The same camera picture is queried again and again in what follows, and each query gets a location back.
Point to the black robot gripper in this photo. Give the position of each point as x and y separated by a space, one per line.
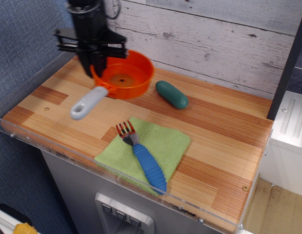
91 39

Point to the orange pot with grey handle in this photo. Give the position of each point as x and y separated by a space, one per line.
124 78

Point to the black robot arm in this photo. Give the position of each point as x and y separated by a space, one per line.
86 5

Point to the green folded cloth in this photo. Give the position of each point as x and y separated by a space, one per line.
165 144

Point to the teal oblong plastic vegetable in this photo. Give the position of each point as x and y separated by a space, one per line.
171 94

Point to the clear acrylic table guard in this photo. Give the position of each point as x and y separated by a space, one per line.
226 116

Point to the silver toy fridge cabinet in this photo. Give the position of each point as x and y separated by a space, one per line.
78 187

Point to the silver dispenser button panel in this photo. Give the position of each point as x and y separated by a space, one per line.
119 218

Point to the black and yellow object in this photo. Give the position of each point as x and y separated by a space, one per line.
14 222

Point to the white ribbed side unit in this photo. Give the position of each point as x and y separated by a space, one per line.
281 164

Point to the fork with blue handle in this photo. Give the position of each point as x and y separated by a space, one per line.
149 165

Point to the dark grey right post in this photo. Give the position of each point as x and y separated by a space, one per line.
286 75

